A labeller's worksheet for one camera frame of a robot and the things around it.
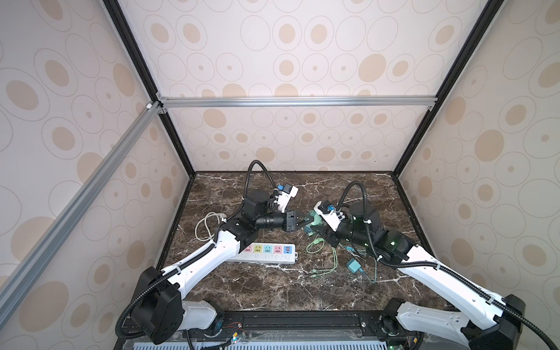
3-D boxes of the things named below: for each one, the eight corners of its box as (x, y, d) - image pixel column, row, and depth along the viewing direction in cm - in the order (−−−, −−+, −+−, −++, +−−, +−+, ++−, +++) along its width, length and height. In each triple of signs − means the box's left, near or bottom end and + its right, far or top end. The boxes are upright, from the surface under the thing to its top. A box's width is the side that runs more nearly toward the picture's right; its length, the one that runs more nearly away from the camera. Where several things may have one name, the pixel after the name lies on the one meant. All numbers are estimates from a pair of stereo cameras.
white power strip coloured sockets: (230, 264, 90) (228, 260, 87) (233, 247, 94) (231, 243, 92) (296, 264, 90) (297, 260, 87) (296, 247, 95) (296, 243, 92)
